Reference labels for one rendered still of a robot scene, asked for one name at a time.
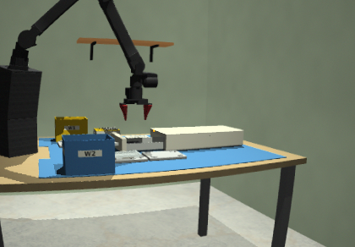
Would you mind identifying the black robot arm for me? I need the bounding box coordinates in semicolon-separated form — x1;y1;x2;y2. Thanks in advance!
9;0;158;89

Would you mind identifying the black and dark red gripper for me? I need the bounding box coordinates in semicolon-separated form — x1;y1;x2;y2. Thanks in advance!
119;87;152;121

